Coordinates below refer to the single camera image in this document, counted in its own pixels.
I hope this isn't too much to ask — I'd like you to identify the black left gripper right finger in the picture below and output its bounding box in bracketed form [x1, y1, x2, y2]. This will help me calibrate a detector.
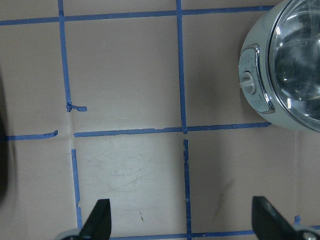
[251, 196, 320, 240]

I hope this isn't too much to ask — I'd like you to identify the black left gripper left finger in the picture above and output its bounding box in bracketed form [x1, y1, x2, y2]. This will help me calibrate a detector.
[78, 199, 112, 240]

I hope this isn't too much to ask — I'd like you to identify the glass pot lid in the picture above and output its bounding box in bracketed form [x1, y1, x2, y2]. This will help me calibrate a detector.
[268, 0, 320, 129]

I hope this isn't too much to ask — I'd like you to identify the pale green electric pot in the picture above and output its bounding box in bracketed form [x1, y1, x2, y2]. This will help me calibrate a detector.
[238, 0, 320, 132]

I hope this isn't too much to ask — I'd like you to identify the black rice cooker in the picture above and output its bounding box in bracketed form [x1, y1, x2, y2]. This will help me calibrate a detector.
[0, 74, 10, 204]

